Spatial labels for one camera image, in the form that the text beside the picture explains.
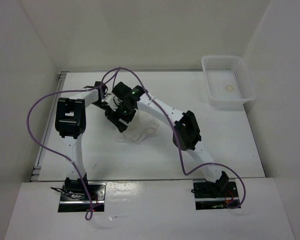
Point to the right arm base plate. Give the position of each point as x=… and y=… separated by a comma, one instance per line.
x=207, y=197

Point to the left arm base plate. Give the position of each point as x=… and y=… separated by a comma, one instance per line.
x=74, y=202

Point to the white perforated plastic basket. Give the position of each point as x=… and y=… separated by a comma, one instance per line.
x=220, y=71

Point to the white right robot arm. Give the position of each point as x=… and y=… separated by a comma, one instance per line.
x=185, y=129

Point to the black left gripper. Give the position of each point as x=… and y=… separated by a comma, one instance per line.
x=107, y=113

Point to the white pleated skirt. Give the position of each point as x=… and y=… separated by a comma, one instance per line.
x=142, y=125

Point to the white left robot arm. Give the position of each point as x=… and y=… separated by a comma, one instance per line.
x=71, y=123

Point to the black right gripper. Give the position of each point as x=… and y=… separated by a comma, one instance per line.
x=121, y=126

